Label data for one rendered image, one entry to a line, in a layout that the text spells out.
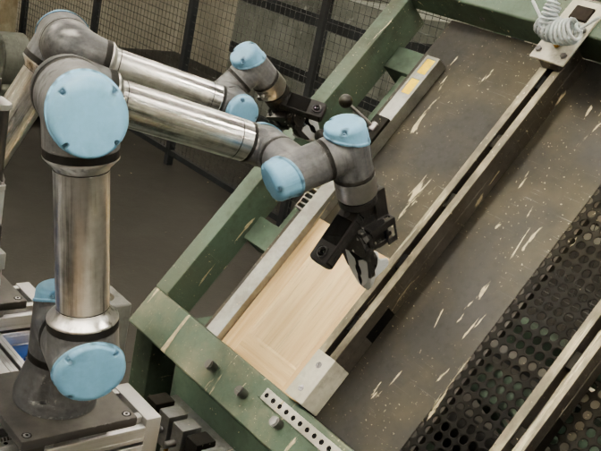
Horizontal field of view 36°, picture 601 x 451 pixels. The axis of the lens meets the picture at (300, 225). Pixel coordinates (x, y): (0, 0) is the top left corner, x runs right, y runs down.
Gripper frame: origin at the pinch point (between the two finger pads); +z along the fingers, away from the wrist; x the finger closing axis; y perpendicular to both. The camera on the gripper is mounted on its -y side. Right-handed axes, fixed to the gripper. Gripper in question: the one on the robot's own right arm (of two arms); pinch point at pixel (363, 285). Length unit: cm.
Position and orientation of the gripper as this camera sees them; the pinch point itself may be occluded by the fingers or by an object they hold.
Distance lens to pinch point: 175.4
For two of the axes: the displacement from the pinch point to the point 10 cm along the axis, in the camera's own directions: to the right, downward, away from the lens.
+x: -6.1, -3.7, 7.0
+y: 7.7, -4.8, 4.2
